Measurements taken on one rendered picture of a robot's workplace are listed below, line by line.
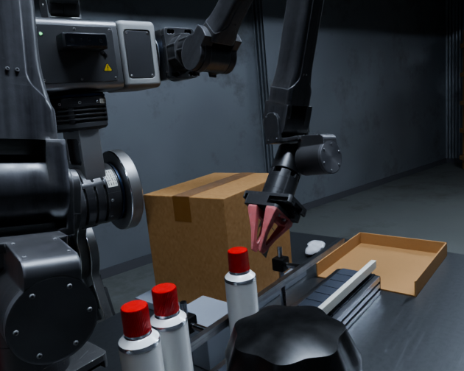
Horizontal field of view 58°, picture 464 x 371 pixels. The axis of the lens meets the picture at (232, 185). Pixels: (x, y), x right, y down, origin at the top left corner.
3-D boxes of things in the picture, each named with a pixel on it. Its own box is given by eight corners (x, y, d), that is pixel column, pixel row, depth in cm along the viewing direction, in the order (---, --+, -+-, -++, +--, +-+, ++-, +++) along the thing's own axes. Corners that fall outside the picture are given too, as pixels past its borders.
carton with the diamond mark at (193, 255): (235, 316, 94) (223, 198, 89) (156, 297, 108) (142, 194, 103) (292, 266, 119) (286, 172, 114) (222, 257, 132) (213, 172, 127)
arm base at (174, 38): (194, 78, 109) (189, 29, 106) (213, 74, 102) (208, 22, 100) (166, 79, 103) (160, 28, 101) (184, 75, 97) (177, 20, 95)
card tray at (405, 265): (416, 297, 99) (415, 281, 98) (316, 277, 115) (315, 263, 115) (447, 255, 122) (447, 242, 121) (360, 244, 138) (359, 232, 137)
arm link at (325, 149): (294, 115, 83) (263, 114, 77) (343, 104, 74) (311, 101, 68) (300, 176, 83) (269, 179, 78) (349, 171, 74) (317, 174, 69)
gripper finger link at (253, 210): (267, 248, 68) (285, 196, 71) (233, 241, 72) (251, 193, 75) (286, 263, 72) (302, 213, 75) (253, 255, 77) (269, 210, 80)
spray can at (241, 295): (251, 378, 67) (240, 257, 64) (227, 368, 71) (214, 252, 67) (269, 361, 71) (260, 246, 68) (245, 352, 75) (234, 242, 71)
